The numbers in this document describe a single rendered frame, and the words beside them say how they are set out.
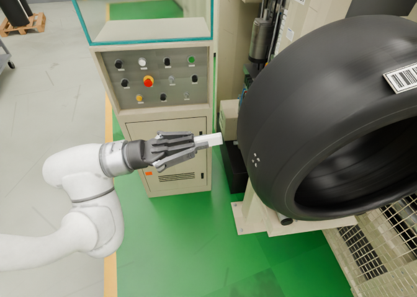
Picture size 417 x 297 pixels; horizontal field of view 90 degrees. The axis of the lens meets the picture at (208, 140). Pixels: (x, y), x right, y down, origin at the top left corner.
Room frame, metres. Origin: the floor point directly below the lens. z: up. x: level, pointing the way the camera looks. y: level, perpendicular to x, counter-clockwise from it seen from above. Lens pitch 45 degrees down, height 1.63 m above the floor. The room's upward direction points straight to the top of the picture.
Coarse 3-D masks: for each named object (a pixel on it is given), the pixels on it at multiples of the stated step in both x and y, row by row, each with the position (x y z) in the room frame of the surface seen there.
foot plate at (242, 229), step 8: (232, 208) 0.82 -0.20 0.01; (240, 208) 0.82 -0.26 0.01; (240, 216) 0.75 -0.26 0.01; (240, 224) 0.69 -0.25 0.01; (248, 224) 0.69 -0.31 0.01; (256, 224) 0.69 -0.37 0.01; (264, 224) 0.69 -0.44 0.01; (240, 232) 0.63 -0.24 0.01; (248, 232) 0.63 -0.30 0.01; (256, 232) 0.63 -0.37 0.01
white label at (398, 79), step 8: (416, 64) 0.33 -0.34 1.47; (392, 72) 0.33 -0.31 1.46; (400, 72) 0.32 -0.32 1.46; (408, 72) 0.32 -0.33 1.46; (416, 72) 0.32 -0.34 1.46; (392, 80) 0.31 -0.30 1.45; (400, 80) 0.31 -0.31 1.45; (408, 80) 0.31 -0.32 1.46; (416, 80) 0.31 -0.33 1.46; (392, 88) 0.30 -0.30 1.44; (400, 88) 0.30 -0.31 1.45; (408, 88) 0.30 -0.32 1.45
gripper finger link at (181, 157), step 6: (186, 150) 0.34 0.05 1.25; (192, 150) 0.34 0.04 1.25; (174, 156) 0.32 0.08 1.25; (180, 156) 0.32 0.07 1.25; (186, 156) 0.33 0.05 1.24; (162, 162) 0.31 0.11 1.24; (168, 162) 0.31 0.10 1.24; (174, 162) 0.32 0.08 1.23; (180, 162) 0.32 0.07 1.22; (156, 168) 0.30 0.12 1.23
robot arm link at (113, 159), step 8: (104, 144) 0.36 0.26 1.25; (112, 144) 0.35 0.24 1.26; (120, 144) 0.35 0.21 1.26; (104, 152) 0.33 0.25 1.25; (112, 152) 0.33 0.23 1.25; (120, 152) 0.33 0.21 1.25; (104, 160) 0.32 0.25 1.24; (112, 160) 0.32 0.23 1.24; (120, 160) 0.32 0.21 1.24; (104, 168) 0.30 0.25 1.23; (112, 168) 0.30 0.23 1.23; (120, 168) 0.31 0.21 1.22; (128, 168) 0.32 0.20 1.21; (112, 176) 0.30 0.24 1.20
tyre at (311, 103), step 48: (288, 48) 0.53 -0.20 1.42; (336, 48) 0.43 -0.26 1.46; (384, 48) 0.38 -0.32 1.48; (288, 96) 0.38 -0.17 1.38; (336, 96) 0.32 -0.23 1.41; (384, 96) 0.30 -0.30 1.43; (240, 144) 0.45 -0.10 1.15; (288, 144) 0.30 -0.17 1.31; (336, 144) 0.28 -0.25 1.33; (384, 144) 0.53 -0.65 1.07; (288, 192) 0.28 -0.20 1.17; (336, 192) 0.42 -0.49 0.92; (384, 192) 0.37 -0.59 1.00
